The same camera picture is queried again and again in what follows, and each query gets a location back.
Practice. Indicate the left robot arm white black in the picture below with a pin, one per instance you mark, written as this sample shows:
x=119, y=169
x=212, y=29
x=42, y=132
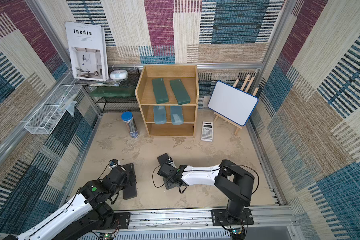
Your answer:
x=89, y=210

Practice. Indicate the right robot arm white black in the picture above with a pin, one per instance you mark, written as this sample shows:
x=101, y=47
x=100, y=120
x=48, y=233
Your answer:
x=233, y=180

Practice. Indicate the blue-framed whiteboard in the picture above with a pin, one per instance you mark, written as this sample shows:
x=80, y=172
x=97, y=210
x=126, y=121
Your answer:
x=232, y=103

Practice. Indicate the Inedia magazine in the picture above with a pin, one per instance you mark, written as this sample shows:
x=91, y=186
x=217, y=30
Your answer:
x=87, y=47

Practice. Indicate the blue-lid metal canister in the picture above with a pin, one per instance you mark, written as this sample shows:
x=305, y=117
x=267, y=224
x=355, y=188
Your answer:
x=128, y=119

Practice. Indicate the wooden three-tier shelf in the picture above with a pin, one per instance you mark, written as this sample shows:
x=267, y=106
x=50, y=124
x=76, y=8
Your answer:
x=188, y=74

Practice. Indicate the light blue pencil case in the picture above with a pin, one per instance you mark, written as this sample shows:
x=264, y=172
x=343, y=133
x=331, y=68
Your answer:
x=160, y=116
x=177, y=117

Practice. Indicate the white calculator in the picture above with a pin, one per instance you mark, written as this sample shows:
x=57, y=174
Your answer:
x=207, y=132

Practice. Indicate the black wire rack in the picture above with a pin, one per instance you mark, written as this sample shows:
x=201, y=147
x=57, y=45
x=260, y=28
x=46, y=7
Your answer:
x=119, y=99

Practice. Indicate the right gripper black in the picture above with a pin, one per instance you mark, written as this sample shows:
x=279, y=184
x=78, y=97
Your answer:
x=167, y=171

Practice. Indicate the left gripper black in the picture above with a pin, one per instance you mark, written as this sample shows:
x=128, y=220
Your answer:
x=133, y=178

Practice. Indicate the dark green pencil case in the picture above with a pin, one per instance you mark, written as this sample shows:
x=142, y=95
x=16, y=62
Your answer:
x=180, y=92
x=160, y=92

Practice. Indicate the white round device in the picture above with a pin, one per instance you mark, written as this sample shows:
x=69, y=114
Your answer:
x=119, y=75

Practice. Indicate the green tray on rack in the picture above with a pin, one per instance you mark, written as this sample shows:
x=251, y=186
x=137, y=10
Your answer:
x=112, y=92

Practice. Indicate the wooden easel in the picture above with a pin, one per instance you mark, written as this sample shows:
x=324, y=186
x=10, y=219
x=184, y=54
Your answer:
x=245, y=88

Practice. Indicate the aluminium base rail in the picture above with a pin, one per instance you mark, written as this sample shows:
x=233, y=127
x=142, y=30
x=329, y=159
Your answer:
x=255, y=223

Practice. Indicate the white wire basket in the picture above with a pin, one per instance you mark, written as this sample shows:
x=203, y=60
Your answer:
x=48, y=115

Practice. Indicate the black pencil case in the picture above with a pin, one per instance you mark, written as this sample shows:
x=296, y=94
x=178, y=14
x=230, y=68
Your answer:
x=130, y=187
x=166, y=159

